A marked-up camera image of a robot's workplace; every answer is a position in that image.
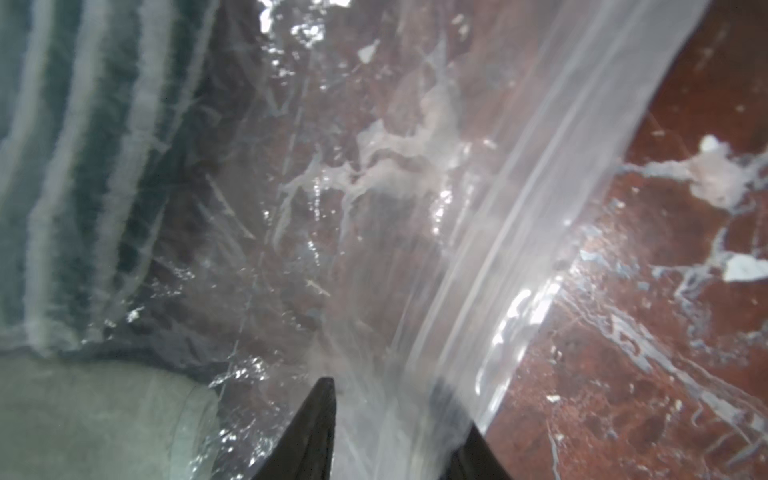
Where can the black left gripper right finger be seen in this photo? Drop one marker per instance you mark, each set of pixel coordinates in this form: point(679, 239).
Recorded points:
point(469, 455)

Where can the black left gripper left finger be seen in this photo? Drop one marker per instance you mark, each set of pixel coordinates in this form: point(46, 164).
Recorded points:
point(305, 450)

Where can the light green towel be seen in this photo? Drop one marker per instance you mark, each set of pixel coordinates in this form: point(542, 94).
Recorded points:
point(104, 420)

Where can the clear plastic vacuum bag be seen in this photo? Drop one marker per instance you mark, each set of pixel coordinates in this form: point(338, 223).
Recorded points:
point(379, 195)

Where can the green white striped towel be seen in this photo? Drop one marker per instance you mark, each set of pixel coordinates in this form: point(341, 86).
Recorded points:
point(101, 103)

